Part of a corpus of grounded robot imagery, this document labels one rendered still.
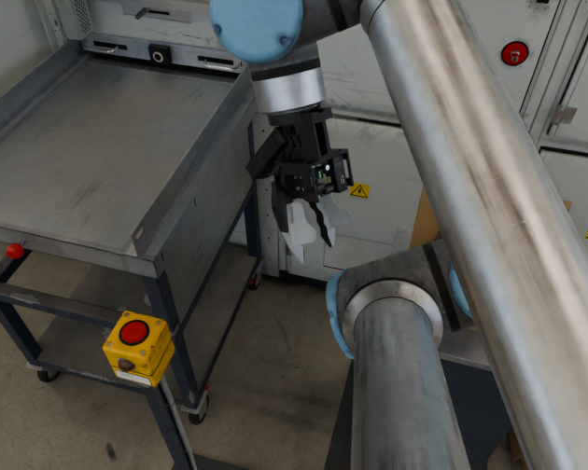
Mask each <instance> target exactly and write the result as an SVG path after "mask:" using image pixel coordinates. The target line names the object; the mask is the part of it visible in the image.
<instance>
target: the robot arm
mask: <svg viewBox="0 0 588 470"><path fill-rule="evenodd" d="M210 20H211V23H212V27H213V30H214V33H215V35H216V37H217V39H218V41H219V42H220V44H221V45H222V46H223V47H224V49H226V50H227V51H228V52H229V53H230V54H231V55H233V56H235V57H236V58H238V59H240V60H242V61H244V62H248V65H249V70H250V73H251V77H252V83H253V88H254V92H255V96H256V100H257V105H258V109H259V112H260V113H261V114H262V115H268V119H269V123H270V126H279V127H275V128H274V130H273V131H272V133H271V134H270V135H269V136H268V138H267V139H266V140H265V142H264V143H263V144H262V146H261V147H260V148H259V150H258V151H257V153H256V154H255V155H254V157H253V158H252V159H251V160H250V161H249V162H248V164H247V165H246V166H245V167H246V169H247V171H248V172H249V174H250V176H251V177H252V179H253V181H255V180H258V179H260V178H261V179H265V178H268V177H270V176H272V175H273V177H274V179H273V182H271V184H272V198H271V201H272V209H273V215H274V217H275V220H276V222H277V225H278V227H279V229H280V231H281V232H282V234H283V236H284V238H285V241H286V243H287V245H288V247H289V249H290V251H291V252H292V254H293V255H294V256H295V257H296V258H297V260H298V261H299V262H300V263H302V264H303V263H305V260H304V249H303V247H302V246H303V245H305V244H311V243H314V242H315V241H316V232H315V229H314V228H313V227H312V226H311V225H310V224H309V223H308V222H307V221H306V219H305V214H304V208H303V205H302V203H301V202H300V201H298V200H297V201H294V202H293V200H295V199H297V198H298V199H304V200H306V201H308V202H309V204H310V207H311V208H312V209H313V210H314V211H315V214H316V223H317V224H318V225H319V226H320V236H321V237H322V238H323V240H324V241H325V242H326V244H327V245H328V246H329V247H333V246H334V240H335V227H339V226H344V225H348V224H350V223H351V216H350V214H349V213H348V212H347V211H345V209H343V208H341V207H340V206H338V205H337V204H336V202H335V200H334V199H333V196H332V194H331V193H332V192H333V193H341V192H343V191H345V190H347V189H348V186H350V187H353V186H354V180H353V175H352V169H351V163H350V158H349V153H348V148H330V144H329V135H328V130H327V125H326V120H327V119H329V118H333V116H332V111H331V107H321V104H320V103H322V102H324V101H325V100H326V99H327V95H326V91H325V85H324V80H323V75H322V69H321V64H320V59H319V53H318V48H317V43H316V41H318V40H321V39H323V38H325V37H328V36H330V35H334V34H336V33H339V32H341V31H344V30H346V29H349V28H351V27H353V26H356V25H358V24H360V23H361V26H362V28H363V30H364V32H365V33H366V34H367V35H368V37H369V40H370V42H371V46H372V49H373V52H374V54H375V57H376V60H377V62H378V64H379V67H380V70H381V72H382V75H383V78H384V80H385V84H386V86H387V89H388V92H389V95H390V97H391V100H392V103H393V105H394V107H395V110H396V113H397V115H398V118H399V122H400V125H401V128H402V129H403V132H404V135H405V138H406V140H407V143H408V146H409V148H410V150H411V153H412V155H413V160H414V163H415V165H416V168H417V171H418V172H419V175H420V178H421V180H422V183H423V186H424V189H425V191H426V193H427V197H428V200H429V203H430V206H431V208H432V211H433V214H434V215H435V218H436V221H437V223H438V226H439V229H440V231H439V232H438V234H437V235H436V237H435V238H434V240H433V242H430V243H427V244H423V245H420V246H417V247H414V248H412V249H409V250H406V251H403V252H399V253H396V254H394V255H391V256H386V257H383V258H380V259H377V260H374V261H372V262H368V263H365V264H362V265H359V266H356V267H353V268H348V269H345V270H343V271H342V272H339V273H337V274H335V275H333V276H331V277H330V278H329V281H328V283H327V287H326V301H327V308H328V312H329V315H330V319H329V320H330V324H331V327H332V330H333V333H334V336H335V338H336V340H337V342H338V344H339V346H340V348H341V349H342V351H343V352H344V354H345V355H346V356H347V357H349V358H351V359H355V363H354V391H353V418H352V446H351V470H471V469H470V466H469V459H468V456H467V453H466V450H465V446H464V443H463V439H462V436H461V433H460V429H459V426H458V422H457V419H456V415H455V410H454V407H453V403H452V399H451V396H450V393H449V390H448V386H447V383H446V379H445V376H444V373H443V369H442V366H441V360H440V357H439V354H438V350H437V348H438V347H439V345H440V343H441V338H442V336H443V335H446V334H450V333H453V332H456V331H459V330H463V329H467V328H470V327H474V326H476V329H477V332H478V334H479V337H480V340H481V342H482V345H483V349H484V351H485V354H486V357H487V359H488V362H489V365H490V367H491V369H492V372H493V375H494V377H495V380H496V383H497V387H498V389H499V392H500V394H501V397H502V400H503V402H504V405H505V408H506V410H507V412H508V415H509V418H510V420H511V425H512V427H513V430H514V433H515V434H516V437H517V440H518V443H519V445H520V448H521V451H522V453H523V455H524V458H525V462H526V465H527V468H528V470H588V252H587V250H586V248H585V246H584V244H583V242H582V240H581V237H580V235H579V233H578V231H577V229H576V227H575V225H574V223H573V221H572V219H571V217H570V215H569V213H568V211H567V208H566V206H565V204H564V203H563V201H562V199H561V197H560V195H559V193H558V191H557V189H556V187H555V185H554V183H553V180H552V178H551V176H550V175H549V173H548V171H547V169H546V167H545V165H544V163H543V161H542V159H541V157H540V155H539V152H538V150H537V149H536V147H535V145H534V143H533V141H532V139H531V137H530V135H529V133H528V131H527V129H526V127H525V124H524V122H523V121H522V119H521V117H520V115H519V113H518V110H517V108H516V106H515V104H514V102H513V100H512V98H511V96H510V94H509V92H508V90H507V88H506V86H505V84H504V82H503V80H502V78H501V76H500V74H499V72H498V70H497V68H496V66H495V64H494V62H493V60H492V58H491V56H490V54H489V52H488V50H487V48H486V46H485V44H484V42H483V40H482V38H481V36H480V34H479V32H478V30H477V28H476V26H475V24H474V22H473V20H472V18H471V16H470V14H469V12H468V10H467V8H466V6H465V4H464V2H463V0H211V1H210ZM343 159H346V162H347V168H348V172H349V177H346V176H345V170H344V166H343Z"/></svg>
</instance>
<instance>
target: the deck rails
mask: <svg viewBox="0 0 588 470"><path fill-rule="evenodd" d="M86 63H87V62H84V61H78V60H77V56H76V53H75V50H74V47H73V44H72V41H71V39H70V40H69V41H67V42H66V43H65V44H64V45H63V46H61V47H60V48H59V49H57V50H56V51H55V52H54V53H52V54H51V55H50V56H49V57H48V58H46V60H44V61H43V62H42V63H40V64H39V65H38V66H37V67H36V68H35V69H34V70H32V71H31V72H30V73H29V74H27V75H26V76H25V77H23V78H22V79H21V80H20V81H19V82H17V83H16V84H15V85H14V86H12V87H11V88H10V89H9V90H7V91H6V92H5V93H4V94H2V95H1V96H0V141H1V140H2V139H3V138H4V137H5V136H6V135H7V134H9V133H10V132H11V131H12V130H13V129H14V128H15V127H16V126H18V125H19V124H20V123H21V122H22V121H23V120H24V119H25V118H27V117H28V116H29V115H30V114H31V113H32V112H33V111H34V110H35V109H37V107H38V106H40V105H41V104H42V103H43V102H44V101H46V100H47V99H48V97H49V96H50V95H51V94H52V93H53V92H55V91H56V90H57V89H58V88H59V87H60V86H61V85H62V84H64V83H65V82H66V81H67V80H68V79H69V78H70V77H71V76H73V75H74V74H75V73H76V72H77V71H78V70H79V69H80V68H81V67H83V66H84V65H85V64H86ZM249 89H250V86H249V83H248V69H247V65H246V66H245V68H244V69H243V71H242V72H241V74H240V75H239V76H238V77H237V79H236V80H235V82H234V83H233V84H232V86H231V88H230V89H229V91H228V92H227V94H226V95H225V97H224V98H223V100H222V101H221V102H220V104H219V105H218V107H217V109H216V110H215V112H214V113H213V115H212V116H211V117H210V118H209V119H208V121H207V122H206V124H205V125H204V127H203V129H202V130H201V132H200V133H199V135H198V136H197V137H196V139H195V140H194V142H193V143H192V145H191V146H190V148H189V150H188V151H187V152H186V154H185V155H184V157H183V158H182V159H181V160H180V162H179V163H178V165H177V166H176V168H175V169H174V171H173V172H172V174H171V175H170V177H169V178H168V180H167V181H166V183H165V184H164V186H163V187H162V188H161V190H160V192H159V193H158V195H157V196H156V198H155V199H154V201H153V202H152V203H151V204H150V205H149V207H148V208H147V210H146V212H145V213H144V215H143V216H142V218H141V219H140V221H139V222H138V223H137V225H136V226H135V228H134V229H133V231H132V233H131V234H130V235H131V238H132V241H131V243H130V244H129V246H128V247H127V249H126V250H125V252H124V253H123V254H124V255H125V256H132V257H136V258H142V257H143V255H144V254H145V252H146V251H147V248H148V247H149V246H150V245H151V243H152V242H153V240H154V238H155V237H156V235H157V234H158V232H159V231H160V229H161V227H162V225H163V224H164V222H165V221H166V219H167V217H168V216H169V214H170V213H171V212H172V211H173V209H174V207H175V205H176V204H177V202H178V201H179V199H180V197H181V196H182V194H183V193H184V191H185V190H186V188H187V186H188V185H189V183H190V181H191V180H192V178H193V176H194V175H195V173H196V172H197V171H198V170H199V168H200V166H201V165H202V163H203V161H204V160H205V158H206V156H207V155H208V153H209V152H210V150H211V149H212V147H213V145H214V144H215V142H216V141H217V139H218V137H219V135H220V134H221V133H222V132H223V130H224V128H225V127H226V125H227V124H228V122H229V121H230V119H231V117H232V115H233V114H234V112H235V111H236V109H237V107H238V106H239V104H240V103H241V101H242V100H243V99H244V97H245V95H246V94H247V92H248V91H249Z"/></svg>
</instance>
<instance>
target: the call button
mask: <svg viewBox="0 0 588 470"><path fill-rule="evenodd" d="M146 332H147V328H146V326H145V325H144V324H142V323H140V322H133V323H130V324H128V325H126V326H125V327H124V328H123V330H122V333H121V335H122V338H123V339H124V340H125V341H127V342H137V341H139V340H140V339H142V338H143V337H144V336H145V334H146Z"/></svg>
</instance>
